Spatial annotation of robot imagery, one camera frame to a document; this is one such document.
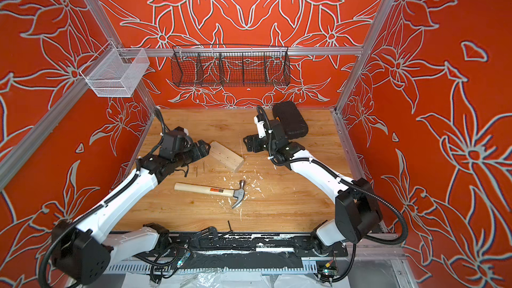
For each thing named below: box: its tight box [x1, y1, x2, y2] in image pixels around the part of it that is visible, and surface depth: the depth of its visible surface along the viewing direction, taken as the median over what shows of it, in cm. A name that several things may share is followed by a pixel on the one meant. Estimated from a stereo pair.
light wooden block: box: [209, 140, 245, 174], surface depth 96 cm
